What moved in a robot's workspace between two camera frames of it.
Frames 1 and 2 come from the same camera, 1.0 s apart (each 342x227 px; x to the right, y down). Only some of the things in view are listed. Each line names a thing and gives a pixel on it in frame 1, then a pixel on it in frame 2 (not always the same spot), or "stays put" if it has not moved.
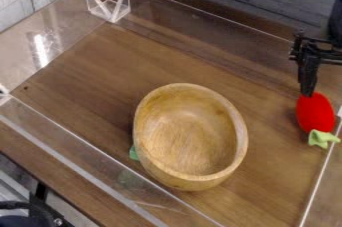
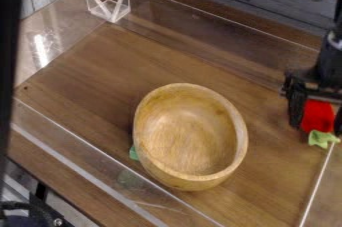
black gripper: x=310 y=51 → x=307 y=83
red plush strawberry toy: x=315 y=116 stays put
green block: x=132 y=153 stays put
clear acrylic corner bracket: x=107 y=9 stays put
